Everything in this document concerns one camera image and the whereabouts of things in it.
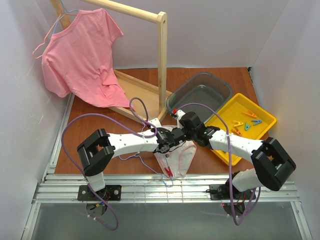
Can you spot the teal transparent plastic tub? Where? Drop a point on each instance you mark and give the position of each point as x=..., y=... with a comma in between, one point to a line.
x=202, y=88

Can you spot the aluminium mounting rail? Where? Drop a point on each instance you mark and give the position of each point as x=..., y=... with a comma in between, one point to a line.
x=135, y=188

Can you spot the red clothespin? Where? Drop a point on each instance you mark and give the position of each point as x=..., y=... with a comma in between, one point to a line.
x=168, y=172

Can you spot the yellow plastic tray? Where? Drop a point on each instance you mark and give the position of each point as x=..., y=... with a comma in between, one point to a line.
x=240, y=112

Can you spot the white pink-trimmed underwear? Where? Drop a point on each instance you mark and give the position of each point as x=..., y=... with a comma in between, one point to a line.
x=179, y=157

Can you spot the orange clothespin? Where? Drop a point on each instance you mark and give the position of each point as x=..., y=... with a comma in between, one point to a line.
x=236, y=132
x=250, y=114

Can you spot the wooden clothes rack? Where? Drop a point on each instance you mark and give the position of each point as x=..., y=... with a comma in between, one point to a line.
x=153, y=96

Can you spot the yellow clothespin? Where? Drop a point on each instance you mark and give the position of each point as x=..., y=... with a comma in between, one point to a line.
x=237, y=123

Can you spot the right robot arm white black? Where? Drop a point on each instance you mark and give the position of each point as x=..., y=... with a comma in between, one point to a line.
x=272, y=165

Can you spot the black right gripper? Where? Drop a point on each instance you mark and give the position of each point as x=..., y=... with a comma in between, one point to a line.
x=180, y=120

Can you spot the blue clothespin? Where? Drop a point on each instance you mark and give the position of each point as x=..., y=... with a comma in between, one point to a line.
x=256, y=121

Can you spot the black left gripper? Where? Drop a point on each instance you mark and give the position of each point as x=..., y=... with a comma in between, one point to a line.
x=164, y=147

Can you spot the pink wire hanger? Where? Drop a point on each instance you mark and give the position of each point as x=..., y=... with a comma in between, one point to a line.
x=63, y=13

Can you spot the light blue wire hanger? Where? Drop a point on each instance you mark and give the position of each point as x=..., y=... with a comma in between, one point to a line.
x=137, y=155

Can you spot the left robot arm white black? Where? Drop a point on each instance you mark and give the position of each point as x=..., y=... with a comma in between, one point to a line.
x=100, y=147

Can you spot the pink t-shirt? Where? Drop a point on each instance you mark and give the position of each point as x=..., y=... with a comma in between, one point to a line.
x=79, y=60

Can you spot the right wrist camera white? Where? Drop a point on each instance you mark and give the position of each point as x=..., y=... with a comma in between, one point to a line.
x=177, y=114

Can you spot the green clothespin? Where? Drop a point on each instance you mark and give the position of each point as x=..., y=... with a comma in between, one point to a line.
x=247, y=126

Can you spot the orange clothespin near front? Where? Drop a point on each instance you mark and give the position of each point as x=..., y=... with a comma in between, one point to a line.
x=236, y=132

